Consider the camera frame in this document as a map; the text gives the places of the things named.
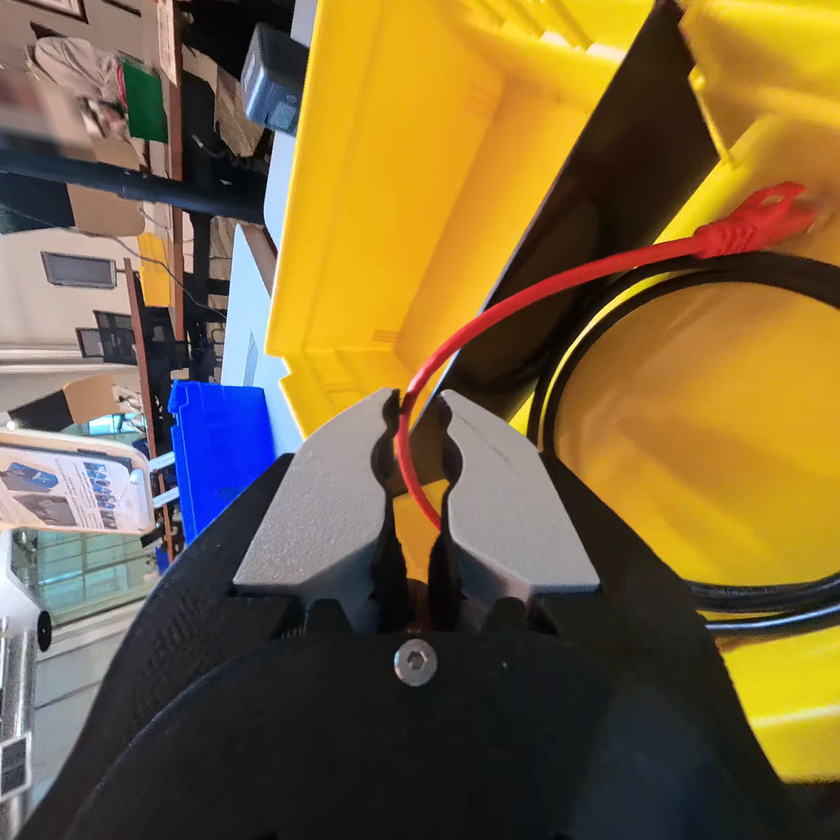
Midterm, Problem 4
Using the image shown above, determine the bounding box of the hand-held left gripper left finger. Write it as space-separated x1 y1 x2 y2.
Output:
233 387 408 632

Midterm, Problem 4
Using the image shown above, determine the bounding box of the green cloth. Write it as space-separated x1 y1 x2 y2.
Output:
121 59 169 143

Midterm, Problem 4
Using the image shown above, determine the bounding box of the yellow plastic bin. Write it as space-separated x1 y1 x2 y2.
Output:
264 0 840 785
136 233 173 308

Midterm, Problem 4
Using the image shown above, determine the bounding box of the silver metal stand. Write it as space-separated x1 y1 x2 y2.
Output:
0 532 53 805

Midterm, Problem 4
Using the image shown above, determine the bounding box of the blue plastic bin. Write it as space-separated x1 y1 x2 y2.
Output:
168 379 277 546

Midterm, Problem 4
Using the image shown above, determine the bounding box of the black tripod stand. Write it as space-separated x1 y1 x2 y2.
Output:
0 147 266 227

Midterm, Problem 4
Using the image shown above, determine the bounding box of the wooden-edged background table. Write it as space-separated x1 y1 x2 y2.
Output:
121 0 188 368

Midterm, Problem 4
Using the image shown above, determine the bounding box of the red ethernet cable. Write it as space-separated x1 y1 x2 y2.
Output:
394 182 818 532

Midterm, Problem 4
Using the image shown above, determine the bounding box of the black cable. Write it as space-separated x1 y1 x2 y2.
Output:
526 252 840 641

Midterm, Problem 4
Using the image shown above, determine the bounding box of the wooden board with printed sheets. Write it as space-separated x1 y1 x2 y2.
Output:
0 430 158 536

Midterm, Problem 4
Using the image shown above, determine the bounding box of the cardboard box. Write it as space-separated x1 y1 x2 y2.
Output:
66 184 147 238

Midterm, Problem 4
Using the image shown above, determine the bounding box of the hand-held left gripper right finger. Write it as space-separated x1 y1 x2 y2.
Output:
428 389 601 632

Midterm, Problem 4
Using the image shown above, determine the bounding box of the white side table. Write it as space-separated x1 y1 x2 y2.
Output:
220 223 309 460

